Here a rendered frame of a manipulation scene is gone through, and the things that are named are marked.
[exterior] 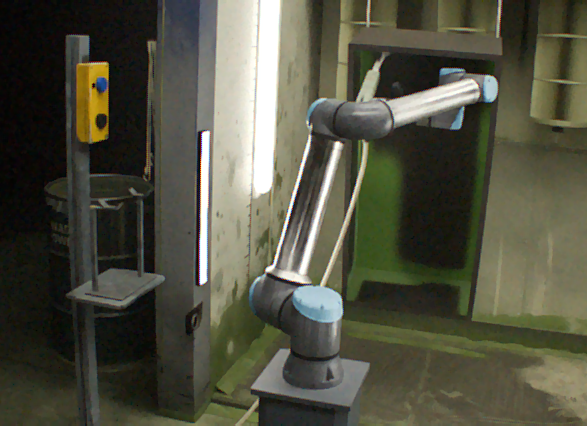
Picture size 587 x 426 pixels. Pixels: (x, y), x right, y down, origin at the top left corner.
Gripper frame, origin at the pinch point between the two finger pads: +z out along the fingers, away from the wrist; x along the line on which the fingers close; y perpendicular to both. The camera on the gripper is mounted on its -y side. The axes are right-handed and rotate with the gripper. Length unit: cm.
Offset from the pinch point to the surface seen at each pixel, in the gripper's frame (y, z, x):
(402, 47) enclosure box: -12.9, -11.2, 24.5
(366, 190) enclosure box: 70, 4, 44
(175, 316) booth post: 84, 69, -41
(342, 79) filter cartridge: 58, 32, 135
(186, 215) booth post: 43, 65, -25
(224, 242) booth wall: 74, 60, -2
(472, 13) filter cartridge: 15, -38, 144
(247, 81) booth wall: 19, 60, 46
